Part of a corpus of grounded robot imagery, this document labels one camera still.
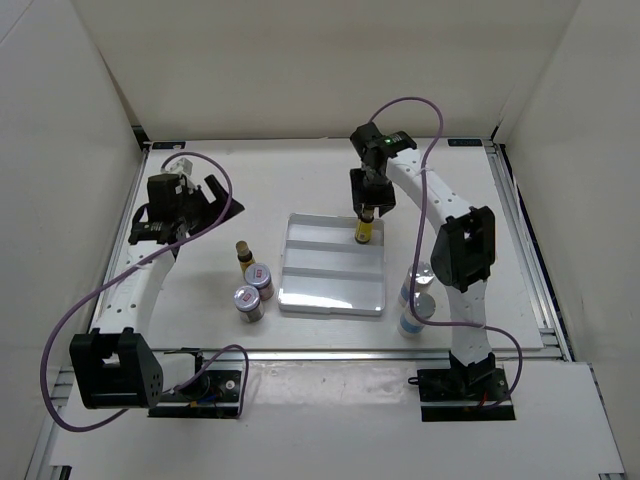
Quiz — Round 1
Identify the blue label jar rear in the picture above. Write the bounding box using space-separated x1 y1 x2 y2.
398 261 435 307

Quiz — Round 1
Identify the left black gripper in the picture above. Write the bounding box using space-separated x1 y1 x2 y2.
175 175 243 239

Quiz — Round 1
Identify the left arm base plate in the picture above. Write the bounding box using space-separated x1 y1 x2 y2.
147 365 246 420

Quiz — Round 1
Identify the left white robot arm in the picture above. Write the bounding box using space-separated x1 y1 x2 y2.
69 173 244 409

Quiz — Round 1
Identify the red lid spice jar front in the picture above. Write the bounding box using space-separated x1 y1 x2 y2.
233 285 264 323

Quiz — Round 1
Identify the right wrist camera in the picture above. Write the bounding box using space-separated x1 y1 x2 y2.
349 122 383 155

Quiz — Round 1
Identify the blue label jar front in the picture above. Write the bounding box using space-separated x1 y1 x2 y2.
397 292 436 338

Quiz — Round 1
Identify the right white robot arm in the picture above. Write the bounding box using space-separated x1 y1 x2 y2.
349 122 496 400

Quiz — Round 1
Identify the yellow bottle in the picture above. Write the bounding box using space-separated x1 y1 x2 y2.
354 208 375 244

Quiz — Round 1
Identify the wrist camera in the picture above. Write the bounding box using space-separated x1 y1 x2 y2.
166 157 193 177
349 122 383 155

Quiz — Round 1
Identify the white divided tray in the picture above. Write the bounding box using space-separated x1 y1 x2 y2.
277 213 386 316

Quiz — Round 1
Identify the yellow bottle near left arm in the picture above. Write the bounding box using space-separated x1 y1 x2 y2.
235 240 255 273

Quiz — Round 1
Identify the blue label jar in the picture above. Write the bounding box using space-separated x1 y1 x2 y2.
397 292 436 338
398 261 435 307

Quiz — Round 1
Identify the red lid spice jar rear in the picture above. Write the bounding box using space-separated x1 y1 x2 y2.
244 263 274 301

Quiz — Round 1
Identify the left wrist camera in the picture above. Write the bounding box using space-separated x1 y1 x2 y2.
166 157 193 177

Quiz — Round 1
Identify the red lid spice jar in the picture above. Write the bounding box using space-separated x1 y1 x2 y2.
244 263 274 301
233 285 264 323

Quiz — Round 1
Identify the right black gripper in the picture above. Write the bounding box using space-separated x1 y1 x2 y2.
349 167 397 217

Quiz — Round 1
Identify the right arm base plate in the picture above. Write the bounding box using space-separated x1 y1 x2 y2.
411 368 516 422

